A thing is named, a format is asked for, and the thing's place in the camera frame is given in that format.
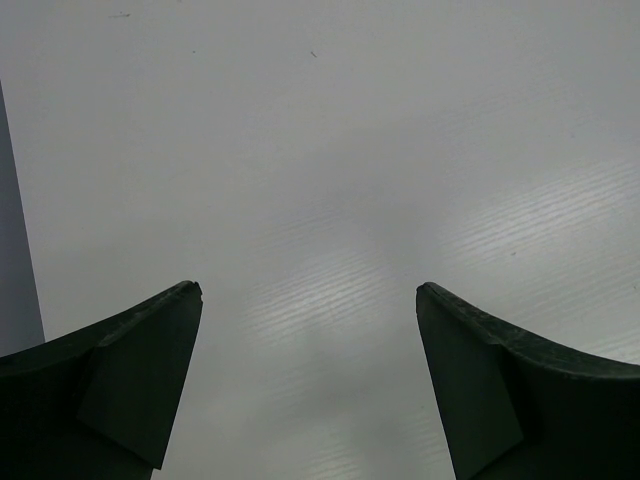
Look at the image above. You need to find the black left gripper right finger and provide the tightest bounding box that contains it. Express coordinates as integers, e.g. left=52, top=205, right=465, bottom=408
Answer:
left=416, top=282, right=639, bottom=479

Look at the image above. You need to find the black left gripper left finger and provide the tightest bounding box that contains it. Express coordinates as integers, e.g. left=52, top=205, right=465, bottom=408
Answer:
left=1, top=281, right=203, bottom=479

